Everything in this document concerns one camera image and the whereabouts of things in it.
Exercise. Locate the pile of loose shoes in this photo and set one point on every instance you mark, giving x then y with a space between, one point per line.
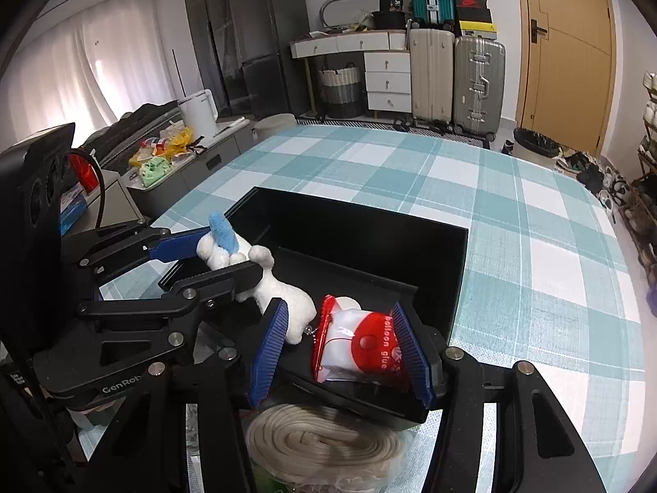
590 179

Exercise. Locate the pale round stool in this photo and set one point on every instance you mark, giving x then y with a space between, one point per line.
277 126

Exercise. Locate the grey white laundry basket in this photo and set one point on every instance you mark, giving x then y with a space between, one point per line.
339 87

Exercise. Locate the striped rug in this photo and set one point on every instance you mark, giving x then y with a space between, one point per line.
359 124

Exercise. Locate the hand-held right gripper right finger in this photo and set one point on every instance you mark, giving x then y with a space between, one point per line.
413 359

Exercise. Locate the dark glass cabinet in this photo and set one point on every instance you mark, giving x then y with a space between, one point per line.
205 20

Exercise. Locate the yellow plastic bag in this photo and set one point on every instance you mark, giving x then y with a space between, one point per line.
179 143

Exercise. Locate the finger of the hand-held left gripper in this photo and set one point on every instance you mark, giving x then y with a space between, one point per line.
172 249
220 280

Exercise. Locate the trash bin with black liner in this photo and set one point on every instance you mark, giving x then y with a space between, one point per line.
536 146

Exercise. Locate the wooden door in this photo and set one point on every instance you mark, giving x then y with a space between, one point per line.
564 61

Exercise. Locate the red white glue packet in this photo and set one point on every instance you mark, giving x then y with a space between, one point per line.
354 339

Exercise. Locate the silver suitcase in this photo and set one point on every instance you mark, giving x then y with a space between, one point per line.
477 82

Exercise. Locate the black case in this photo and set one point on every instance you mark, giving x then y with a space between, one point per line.
387 20

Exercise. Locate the oval mirror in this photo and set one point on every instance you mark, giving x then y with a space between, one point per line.
349 7

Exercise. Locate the red black shoe box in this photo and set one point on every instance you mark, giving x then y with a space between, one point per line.
472 3

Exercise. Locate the dark ribbed cover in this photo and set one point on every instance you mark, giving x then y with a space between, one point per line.
133 123

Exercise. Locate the white kettle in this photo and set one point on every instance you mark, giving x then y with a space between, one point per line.
197 113

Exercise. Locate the wooden shoe rack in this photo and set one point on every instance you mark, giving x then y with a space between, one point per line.
648 215

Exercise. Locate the white drawer desk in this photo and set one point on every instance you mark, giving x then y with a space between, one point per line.
387 69

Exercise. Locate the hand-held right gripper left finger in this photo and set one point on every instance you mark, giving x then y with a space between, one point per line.
269 354

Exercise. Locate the teal checked tablecloth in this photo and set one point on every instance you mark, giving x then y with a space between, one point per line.
487 205

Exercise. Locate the grey refrigerator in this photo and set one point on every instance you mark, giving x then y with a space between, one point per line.
267 36

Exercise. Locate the white curtain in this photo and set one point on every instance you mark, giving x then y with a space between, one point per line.
77 72

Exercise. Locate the red object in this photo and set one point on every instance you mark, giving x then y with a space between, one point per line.
84 174

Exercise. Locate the beige suitcase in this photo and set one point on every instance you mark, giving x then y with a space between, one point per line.
431 77

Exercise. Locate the green snack packet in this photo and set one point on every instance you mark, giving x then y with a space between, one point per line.
154 173

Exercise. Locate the blue white box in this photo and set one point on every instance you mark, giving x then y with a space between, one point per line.
72 208

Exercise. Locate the rows of assorted shoes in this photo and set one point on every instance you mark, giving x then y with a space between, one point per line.
651 113

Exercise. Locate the black storage box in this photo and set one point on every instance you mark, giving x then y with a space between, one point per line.
359 246

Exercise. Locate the yellow black shoe box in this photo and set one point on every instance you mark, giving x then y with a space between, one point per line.
477 30

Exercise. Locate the grey side cabinet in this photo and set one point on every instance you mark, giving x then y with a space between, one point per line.
205 159

